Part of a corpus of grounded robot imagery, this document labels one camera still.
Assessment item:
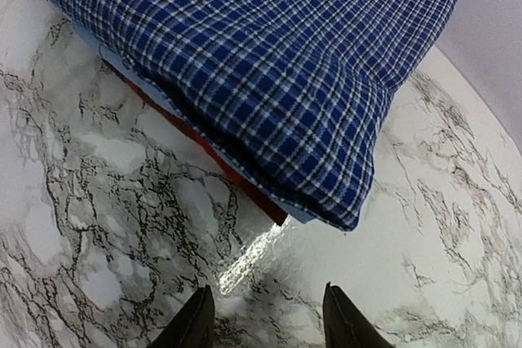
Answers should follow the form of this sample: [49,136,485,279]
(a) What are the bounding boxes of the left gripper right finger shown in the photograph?
[322,283,392,348]

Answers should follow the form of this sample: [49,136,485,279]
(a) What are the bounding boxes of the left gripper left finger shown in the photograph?
[148,285,215,348]

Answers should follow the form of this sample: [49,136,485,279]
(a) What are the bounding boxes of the shirts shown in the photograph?
[72,21,314,225]

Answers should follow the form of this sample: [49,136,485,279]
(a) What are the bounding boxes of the blue checked shirt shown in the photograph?
[50,0,458,231]

